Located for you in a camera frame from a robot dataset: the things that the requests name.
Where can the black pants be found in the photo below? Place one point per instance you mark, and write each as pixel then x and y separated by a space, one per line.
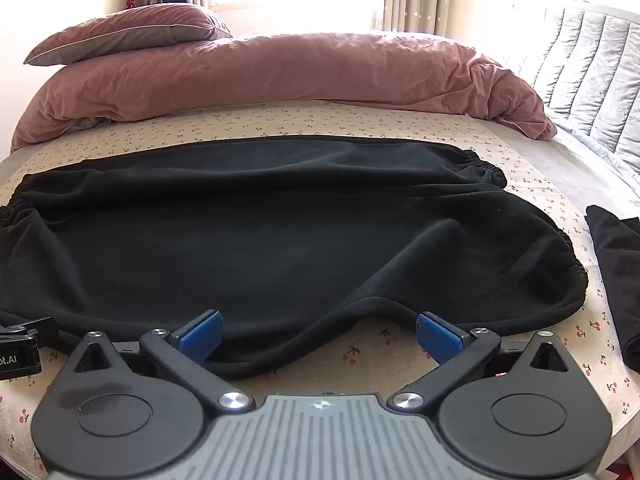
pixel 292 239

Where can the pink grey pillow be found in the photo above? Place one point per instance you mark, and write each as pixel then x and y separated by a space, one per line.
pixel 143 27

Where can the grey quilted headboard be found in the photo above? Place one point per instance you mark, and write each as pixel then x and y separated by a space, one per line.
pixel 584 64

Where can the grey bed sheet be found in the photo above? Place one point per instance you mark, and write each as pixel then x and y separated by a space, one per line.
pixel 562 177

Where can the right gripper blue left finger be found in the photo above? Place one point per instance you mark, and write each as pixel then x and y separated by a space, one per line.
pixel 179 356

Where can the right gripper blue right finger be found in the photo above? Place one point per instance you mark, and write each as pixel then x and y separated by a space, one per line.
pixel 461 358

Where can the cherry print bed cloth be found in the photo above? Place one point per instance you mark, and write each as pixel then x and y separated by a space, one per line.
pixel 374 354

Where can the pink duvet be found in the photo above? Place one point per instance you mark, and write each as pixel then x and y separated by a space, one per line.
pixel 416 72

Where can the folded black garment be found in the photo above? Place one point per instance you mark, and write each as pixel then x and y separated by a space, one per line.
pixel 616 243

